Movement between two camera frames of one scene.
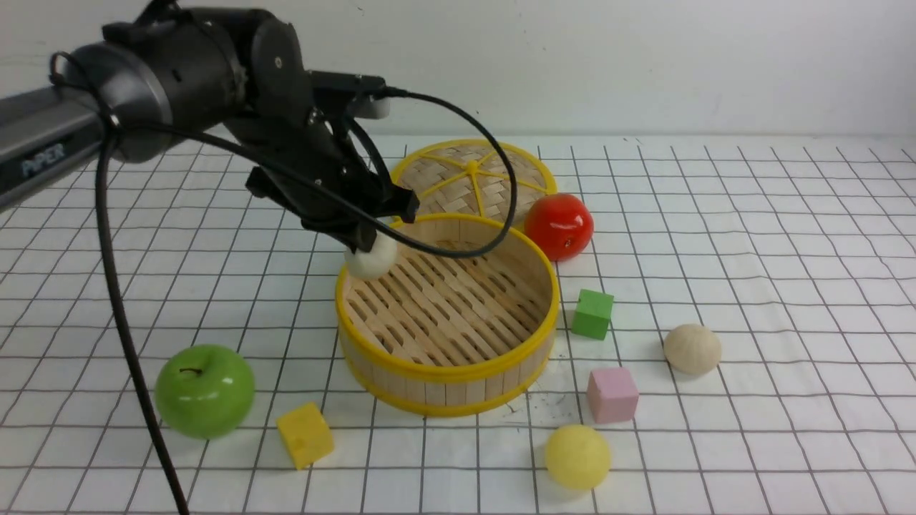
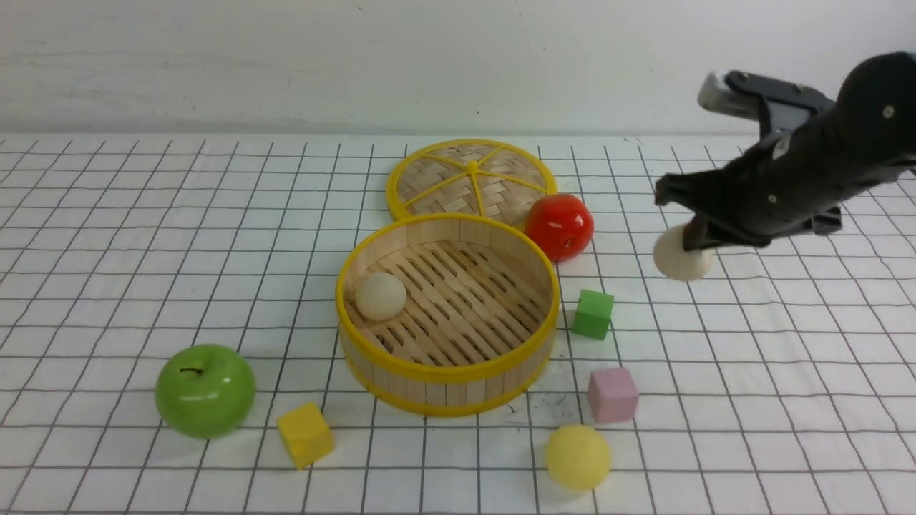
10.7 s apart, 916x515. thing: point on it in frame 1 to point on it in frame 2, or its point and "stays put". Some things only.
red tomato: x=561 y=225 stays put
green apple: x=204 y=391 stays put
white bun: x=375 y=263 to x=380 y=296
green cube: x=592 y=314 stays put
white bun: x=692 y=348 to x=676 y=263
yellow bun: x=577 y=456 stays put
